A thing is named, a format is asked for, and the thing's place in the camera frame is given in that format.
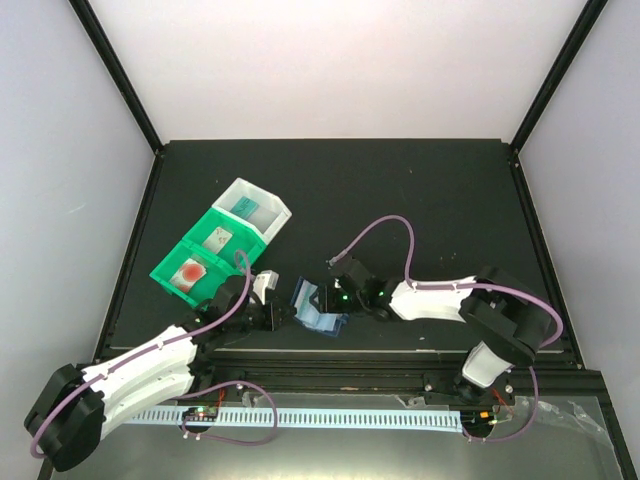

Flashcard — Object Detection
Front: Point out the black frame post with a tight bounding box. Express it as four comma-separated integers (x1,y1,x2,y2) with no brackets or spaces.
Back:
68,0,163,154
508,0,612,151

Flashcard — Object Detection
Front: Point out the white red card in bin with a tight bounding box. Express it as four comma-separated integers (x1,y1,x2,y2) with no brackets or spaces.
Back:
169,259,207,293

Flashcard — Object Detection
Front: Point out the black frame post right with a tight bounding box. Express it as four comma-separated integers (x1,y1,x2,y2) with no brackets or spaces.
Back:
508,0,612,151

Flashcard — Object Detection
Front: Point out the navy blue card holder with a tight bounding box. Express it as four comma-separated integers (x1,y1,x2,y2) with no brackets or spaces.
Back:
291,277,349,337

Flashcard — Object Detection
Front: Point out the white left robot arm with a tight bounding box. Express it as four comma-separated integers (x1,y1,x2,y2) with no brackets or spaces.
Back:
24,271,296,472

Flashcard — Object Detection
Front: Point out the white slotted cable duct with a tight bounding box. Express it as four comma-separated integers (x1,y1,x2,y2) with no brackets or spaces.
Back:
128,406,462,433

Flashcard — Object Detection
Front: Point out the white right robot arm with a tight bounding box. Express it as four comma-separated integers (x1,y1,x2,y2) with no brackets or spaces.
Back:
309,256,564,405

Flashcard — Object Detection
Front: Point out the black frame post left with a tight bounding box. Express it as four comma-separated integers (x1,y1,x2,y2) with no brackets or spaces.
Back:
68,0,163,154

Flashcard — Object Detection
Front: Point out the white storage bin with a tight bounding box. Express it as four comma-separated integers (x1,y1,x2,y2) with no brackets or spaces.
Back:
211,178,292,245

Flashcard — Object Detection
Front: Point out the green middle storage bin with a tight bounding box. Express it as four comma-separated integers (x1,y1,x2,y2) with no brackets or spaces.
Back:
184,208,266,267

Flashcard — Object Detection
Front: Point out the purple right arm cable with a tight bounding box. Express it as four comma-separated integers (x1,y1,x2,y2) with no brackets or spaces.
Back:
327,214,565,444

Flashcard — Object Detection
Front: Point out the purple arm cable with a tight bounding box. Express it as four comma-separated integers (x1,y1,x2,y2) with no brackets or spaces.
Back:
29,248,278,459
327,214,565,444

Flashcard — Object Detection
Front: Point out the green end storage bin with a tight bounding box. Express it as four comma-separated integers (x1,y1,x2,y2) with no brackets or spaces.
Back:
150,240,238,307

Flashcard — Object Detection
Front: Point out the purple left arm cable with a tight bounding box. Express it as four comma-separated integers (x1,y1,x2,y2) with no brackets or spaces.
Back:
29,248,278,459

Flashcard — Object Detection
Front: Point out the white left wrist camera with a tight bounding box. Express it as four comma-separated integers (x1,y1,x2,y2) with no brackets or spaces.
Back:
250,270,279,305

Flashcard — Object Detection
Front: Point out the teal VIP card in bin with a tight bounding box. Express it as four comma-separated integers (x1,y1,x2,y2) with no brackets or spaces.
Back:
231,196,259,219

